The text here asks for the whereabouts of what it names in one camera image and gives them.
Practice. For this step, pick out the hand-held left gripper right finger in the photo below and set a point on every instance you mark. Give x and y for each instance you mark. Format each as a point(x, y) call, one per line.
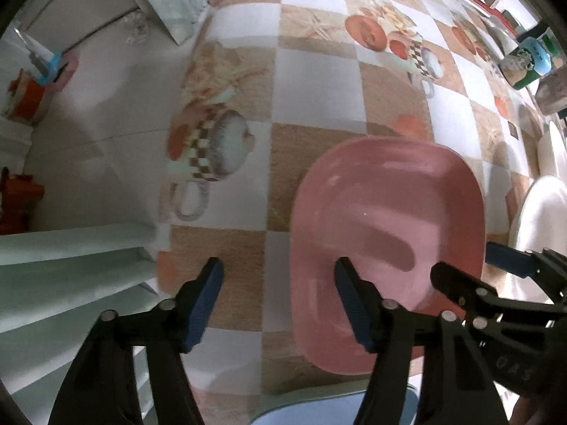
point(353, 305)

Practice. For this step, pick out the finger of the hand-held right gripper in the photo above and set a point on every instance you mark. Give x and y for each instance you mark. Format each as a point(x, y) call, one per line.
point(460, 285)
point(509, 257)

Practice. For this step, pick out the white plate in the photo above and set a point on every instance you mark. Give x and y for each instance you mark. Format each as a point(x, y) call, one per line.
point(556, 150)
point(545, 212)

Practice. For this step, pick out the red plastic object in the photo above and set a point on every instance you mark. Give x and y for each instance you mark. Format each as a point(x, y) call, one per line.
point(15, 203)

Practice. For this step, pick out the light blue plastic stool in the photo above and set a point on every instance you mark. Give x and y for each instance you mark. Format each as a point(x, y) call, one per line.
point(310, 411)

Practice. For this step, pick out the pale green plastic stool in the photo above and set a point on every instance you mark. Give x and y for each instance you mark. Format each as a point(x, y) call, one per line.
point(66, 274)

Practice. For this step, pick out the checkered printed tablecloth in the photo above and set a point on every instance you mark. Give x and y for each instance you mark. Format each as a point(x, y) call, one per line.
point(310, 88)

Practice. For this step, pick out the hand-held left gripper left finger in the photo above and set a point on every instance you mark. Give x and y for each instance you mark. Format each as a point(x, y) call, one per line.
point(204, 301)

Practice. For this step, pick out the pink plate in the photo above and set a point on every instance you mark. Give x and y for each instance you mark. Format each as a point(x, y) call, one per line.
point(390, 212)

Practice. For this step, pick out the green paper cup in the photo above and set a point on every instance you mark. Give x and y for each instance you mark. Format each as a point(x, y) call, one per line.
point(529, 59)

